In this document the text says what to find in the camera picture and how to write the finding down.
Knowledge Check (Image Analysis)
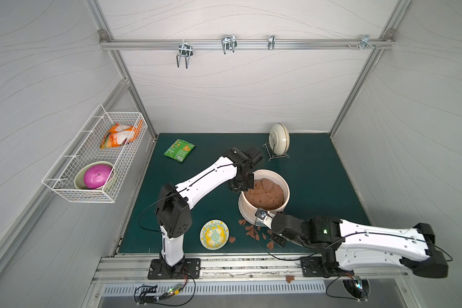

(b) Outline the white ceramic pot with mud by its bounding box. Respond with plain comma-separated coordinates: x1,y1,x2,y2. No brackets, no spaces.
238,169,290,225

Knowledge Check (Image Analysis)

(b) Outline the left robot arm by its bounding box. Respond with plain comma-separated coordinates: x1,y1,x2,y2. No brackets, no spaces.
148,146,263,281

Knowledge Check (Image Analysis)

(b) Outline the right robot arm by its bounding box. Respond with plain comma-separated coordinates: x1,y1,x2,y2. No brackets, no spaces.
261,213,449,278

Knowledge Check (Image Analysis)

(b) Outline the cream plate on stand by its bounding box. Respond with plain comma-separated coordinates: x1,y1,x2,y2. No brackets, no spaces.
269,123,290,155

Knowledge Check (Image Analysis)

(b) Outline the yellow patterned small plate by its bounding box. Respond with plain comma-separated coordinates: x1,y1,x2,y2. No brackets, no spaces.
199,219,229,250

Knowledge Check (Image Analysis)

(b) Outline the green snack packet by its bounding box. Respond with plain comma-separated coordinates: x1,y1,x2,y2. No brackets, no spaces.
164,139,195,162

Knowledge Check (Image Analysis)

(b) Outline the orange snack bag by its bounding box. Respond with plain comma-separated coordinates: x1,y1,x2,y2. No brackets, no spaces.
100,119,144,150

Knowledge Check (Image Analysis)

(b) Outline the metal double hook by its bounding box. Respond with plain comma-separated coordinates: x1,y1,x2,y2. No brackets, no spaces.
176,42,193,69

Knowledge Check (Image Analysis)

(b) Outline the magenta bowl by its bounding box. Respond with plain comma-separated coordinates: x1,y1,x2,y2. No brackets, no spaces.
83,164,112,189

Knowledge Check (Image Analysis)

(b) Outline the pale green bowl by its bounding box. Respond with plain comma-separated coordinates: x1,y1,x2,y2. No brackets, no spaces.
74,161,116,190

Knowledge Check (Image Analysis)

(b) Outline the metal hook right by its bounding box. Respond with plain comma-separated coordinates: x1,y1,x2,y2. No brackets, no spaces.
346,35,381,50

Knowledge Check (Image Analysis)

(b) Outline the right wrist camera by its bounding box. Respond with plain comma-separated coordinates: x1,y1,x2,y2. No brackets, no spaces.
254,208,276,230

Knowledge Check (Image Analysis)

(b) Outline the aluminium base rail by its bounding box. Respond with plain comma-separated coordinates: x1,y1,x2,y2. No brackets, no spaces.
92,253,409,284

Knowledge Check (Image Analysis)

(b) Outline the cable bundle with board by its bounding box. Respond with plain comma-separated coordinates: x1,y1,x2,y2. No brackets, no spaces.
133,267,197,307

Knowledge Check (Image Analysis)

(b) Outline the white wire basket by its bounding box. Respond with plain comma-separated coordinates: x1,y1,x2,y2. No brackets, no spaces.
42,105,148,203

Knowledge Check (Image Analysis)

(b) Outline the aluminium top rail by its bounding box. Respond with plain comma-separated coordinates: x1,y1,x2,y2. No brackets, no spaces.
100,38,396,51

